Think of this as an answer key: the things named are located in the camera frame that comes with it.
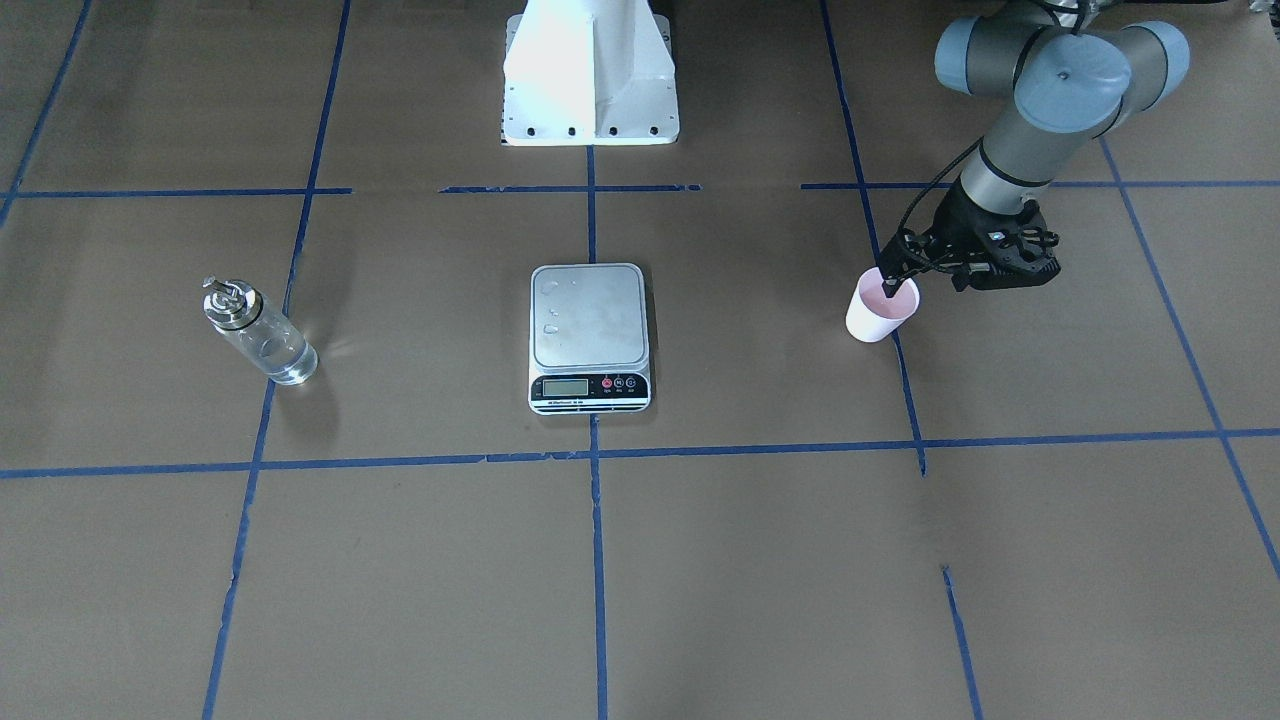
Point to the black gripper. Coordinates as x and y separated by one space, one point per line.
958 226

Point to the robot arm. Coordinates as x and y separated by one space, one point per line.
1064 86

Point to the glass sauce bottle metal spout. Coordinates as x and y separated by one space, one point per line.
246 319

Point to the digital kitchen scale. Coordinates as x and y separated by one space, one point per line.
589 349

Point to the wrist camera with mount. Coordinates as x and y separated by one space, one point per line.
1006 260

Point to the pink paper cup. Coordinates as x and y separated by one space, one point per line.
872 315

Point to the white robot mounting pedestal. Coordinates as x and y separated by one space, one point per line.
589 73

